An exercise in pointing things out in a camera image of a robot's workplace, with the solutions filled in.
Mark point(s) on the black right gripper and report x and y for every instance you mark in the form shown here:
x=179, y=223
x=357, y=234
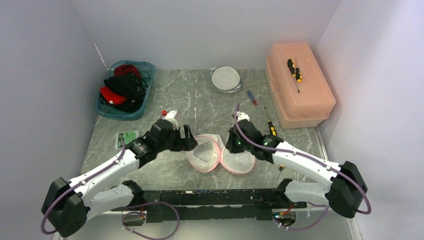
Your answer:
x=230, y=144

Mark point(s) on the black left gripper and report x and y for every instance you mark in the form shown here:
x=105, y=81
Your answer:
x=190, y=142

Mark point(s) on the pink zip mesh laundry bag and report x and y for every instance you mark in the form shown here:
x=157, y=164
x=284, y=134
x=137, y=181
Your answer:
x=211, y=152

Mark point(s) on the white mesh blue zip laundry bag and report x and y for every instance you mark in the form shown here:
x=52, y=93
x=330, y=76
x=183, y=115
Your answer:
x=225, y=79

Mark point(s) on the bright red bra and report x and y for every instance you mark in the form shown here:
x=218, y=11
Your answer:
x=107, y=96

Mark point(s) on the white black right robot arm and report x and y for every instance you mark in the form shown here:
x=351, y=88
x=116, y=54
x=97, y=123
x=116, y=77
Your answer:
x=340, y=187

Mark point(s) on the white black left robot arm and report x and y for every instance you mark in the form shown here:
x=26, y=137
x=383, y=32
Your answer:
x=69, y=204

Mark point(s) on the black yellow screwdriver on table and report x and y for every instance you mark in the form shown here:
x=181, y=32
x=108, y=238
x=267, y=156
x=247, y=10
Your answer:
x=271, y=127

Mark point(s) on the green label clear bit case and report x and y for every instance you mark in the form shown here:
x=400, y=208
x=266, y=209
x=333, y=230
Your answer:
x=125, y=138

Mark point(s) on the orange translucent plastic storage box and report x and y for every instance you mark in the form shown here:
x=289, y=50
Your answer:
x=315, y=101

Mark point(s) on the teal plastic tray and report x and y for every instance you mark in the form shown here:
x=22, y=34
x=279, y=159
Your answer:
x=147, y=71

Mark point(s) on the black yellow screwdriver on box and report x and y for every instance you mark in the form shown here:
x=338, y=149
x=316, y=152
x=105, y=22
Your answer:
x=295, y=73

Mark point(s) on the red cloth garment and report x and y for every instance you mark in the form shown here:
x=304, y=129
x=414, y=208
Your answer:
x=127, y=69

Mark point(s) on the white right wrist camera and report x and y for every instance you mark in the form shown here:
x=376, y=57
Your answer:
x=240, y=116

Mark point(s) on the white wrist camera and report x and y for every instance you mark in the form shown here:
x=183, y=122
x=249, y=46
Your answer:
x=240, y=116
x=172, y=115

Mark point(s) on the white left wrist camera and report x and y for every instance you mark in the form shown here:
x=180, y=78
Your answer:
x=172, y=115

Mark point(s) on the blue red handle screwdriver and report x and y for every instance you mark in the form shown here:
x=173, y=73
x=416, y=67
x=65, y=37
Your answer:
x=253, y=100

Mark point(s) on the small yellow handle screwdriver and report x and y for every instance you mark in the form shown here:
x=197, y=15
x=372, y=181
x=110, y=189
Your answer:
x=280, y=169

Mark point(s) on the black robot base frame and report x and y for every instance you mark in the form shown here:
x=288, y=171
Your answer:
x=213, y=204

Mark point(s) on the aluminium extrusion rail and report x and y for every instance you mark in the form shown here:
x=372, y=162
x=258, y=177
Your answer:
x=104, y=226

